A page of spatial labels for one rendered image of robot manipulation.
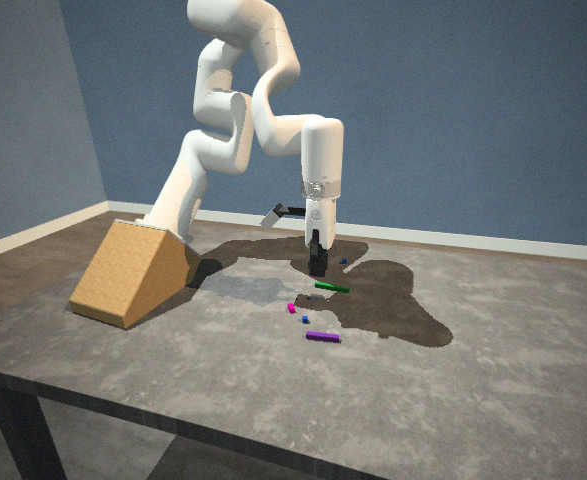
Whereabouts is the purple rod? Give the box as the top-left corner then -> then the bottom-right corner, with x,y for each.
306,331 -> 339,343

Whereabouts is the green rod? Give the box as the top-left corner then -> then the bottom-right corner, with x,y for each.
315,282 -> 350,293

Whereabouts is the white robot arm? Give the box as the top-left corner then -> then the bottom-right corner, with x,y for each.
135,0 -> 344,244

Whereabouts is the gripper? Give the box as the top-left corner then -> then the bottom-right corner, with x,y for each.
301,193 -> 340,277

